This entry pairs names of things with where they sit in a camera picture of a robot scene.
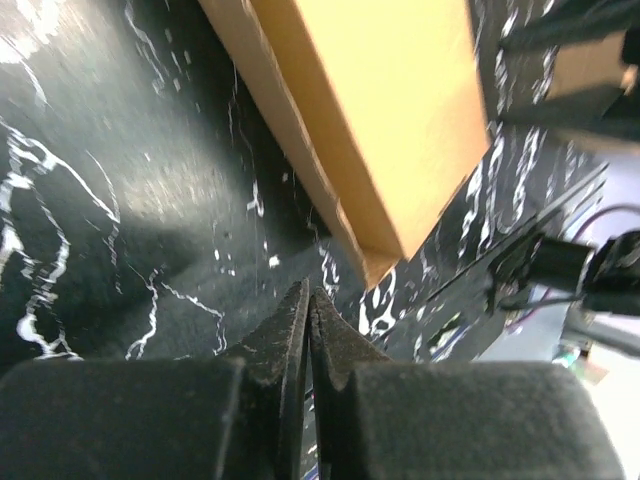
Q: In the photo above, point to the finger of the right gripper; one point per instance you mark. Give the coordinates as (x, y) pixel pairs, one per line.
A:
(593, 123)
(573, 22)

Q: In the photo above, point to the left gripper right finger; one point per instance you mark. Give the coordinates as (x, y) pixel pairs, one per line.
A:
(377, 418)

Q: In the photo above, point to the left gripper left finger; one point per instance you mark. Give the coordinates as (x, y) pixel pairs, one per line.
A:
(238, 415)

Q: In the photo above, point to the cardboard box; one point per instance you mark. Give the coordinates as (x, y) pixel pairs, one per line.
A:
(377, 105)

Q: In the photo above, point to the stack of flat cardboard boxes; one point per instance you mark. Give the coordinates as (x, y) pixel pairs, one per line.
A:
(588, 64)

